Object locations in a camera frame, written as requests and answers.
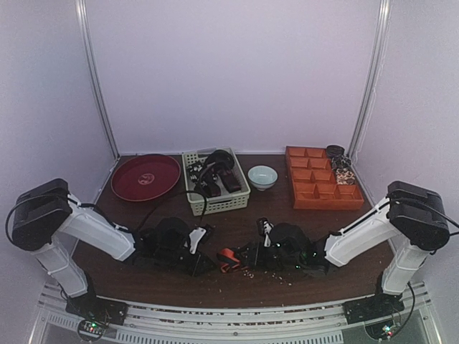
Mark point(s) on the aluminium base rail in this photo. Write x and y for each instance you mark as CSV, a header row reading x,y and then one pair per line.
x,y
316,323

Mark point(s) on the orange compartment organizer box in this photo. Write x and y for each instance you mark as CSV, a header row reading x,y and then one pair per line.
x,y
314,185

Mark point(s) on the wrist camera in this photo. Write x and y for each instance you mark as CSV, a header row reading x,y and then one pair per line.
x,y
264,228
199,235

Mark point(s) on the rolled patterned tie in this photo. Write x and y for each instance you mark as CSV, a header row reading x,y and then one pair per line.
x,y
340,162
345,177

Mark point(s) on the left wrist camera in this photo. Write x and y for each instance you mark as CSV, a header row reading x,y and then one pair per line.
x,y
199,235

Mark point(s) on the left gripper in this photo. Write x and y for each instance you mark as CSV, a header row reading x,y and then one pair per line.
x,y
199,269

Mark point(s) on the red navy striped tie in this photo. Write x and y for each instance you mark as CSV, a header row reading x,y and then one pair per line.
x,y
228,262

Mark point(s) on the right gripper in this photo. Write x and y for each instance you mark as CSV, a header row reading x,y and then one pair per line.
x,y
258,256

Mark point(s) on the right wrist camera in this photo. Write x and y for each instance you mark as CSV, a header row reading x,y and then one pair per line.
x,y
264,228

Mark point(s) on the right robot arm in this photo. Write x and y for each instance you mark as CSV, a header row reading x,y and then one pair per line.
x,y
414,213

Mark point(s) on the beige plastic basket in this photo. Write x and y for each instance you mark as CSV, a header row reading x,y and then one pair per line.
x,y
227,201

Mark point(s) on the dark ties in basket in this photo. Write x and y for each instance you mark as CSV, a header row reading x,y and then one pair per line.
x,y
216,167

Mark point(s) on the pale blue ceramic bowl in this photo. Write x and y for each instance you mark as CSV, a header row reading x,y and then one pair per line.
x,y
262,177

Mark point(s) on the left aluminium frame post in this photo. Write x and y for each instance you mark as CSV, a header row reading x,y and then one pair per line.
x,y
81,12

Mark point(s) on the rolled dark tie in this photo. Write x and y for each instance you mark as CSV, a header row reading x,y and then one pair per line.
x,y
334,150

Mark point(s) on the right aluminium frame post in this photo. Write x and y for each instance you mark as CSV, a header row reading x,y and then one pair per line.
x,y
375,68

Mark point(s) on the red round tray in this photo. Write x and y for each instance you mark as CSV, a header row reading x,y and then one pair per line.
x,y
145,178

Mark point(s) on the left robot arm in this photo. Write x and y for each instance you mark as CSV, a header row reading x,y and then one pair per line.
x,y
46,219

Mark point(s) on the aluminium frame post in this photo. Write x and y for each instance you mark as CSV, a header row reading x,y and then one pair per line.
x,y
81,12
375,68

